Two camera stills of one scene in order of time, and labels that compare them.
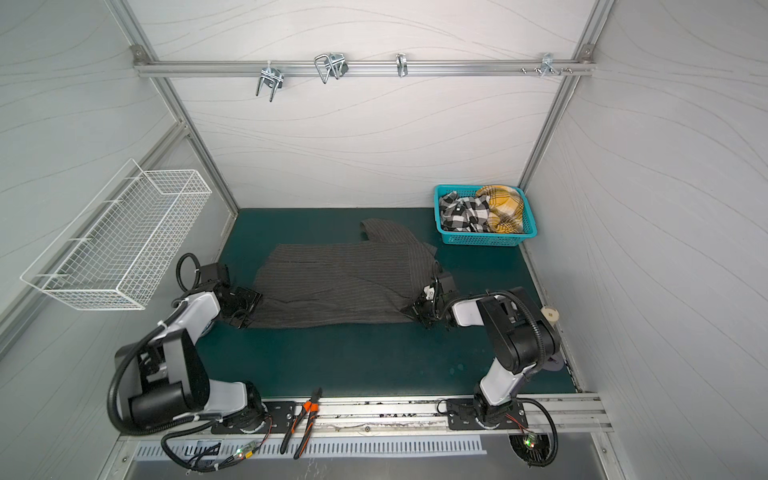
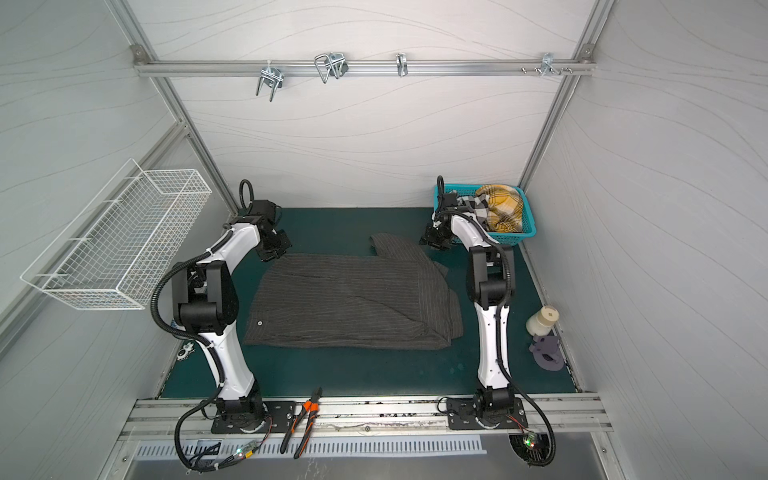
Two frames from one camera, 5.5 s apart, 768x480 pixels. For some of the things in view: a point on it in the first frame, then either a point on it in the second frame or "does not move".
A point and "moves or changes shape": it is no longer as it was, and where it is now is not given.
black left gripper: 252,298 -> 286,243
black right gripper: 429,301 -> 434,237
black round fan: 532,447 does not move
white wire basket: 124,246 does not move
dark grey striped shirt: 331,285 moves or changes shape
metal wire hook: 333,64 does not move
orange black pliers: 311,407 does not move
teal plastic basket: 463,238 does not move
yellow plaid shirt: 506,208 does not move
